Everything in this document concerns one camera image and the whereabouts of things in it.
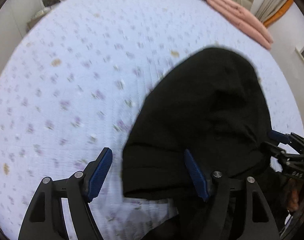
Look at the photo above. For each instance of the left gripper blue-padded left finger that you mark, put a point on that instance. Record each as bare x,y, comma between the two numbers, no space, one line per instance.
44,218

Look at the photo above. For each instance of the person's right hand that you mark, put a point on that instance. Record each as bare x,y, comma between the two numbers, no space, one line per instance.
292,191

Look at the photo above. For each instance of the bed with floral quilt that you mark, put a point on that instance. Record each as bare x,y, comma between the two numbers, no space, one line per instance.
76,83

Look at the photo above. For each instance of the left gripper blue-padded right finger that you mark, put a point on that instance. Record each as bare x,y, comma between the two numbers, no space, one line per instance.
237,208

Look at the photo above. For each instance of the brown patterned bag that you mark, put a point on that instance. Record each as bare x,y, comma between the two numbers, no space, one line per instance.
49,3

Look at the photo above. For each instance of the black hooded jacket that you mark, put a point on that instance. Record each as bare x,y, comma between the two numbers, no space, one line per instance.
212,106

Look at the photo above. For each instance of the beige bedside table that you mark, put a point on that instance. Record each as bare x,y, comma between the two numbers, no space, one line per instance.
37,17

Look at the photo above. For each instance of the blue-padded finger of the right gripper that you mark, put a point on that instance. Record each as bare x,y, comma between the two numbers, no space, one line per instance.
279,137

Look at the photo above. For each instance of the beige and orange curtain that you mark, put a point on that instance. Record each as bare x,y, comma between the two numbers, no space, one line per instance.
272,10

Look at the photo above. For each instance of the folded pink blanket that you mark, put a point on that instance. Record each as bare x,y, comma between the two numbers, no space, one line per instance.
244,20

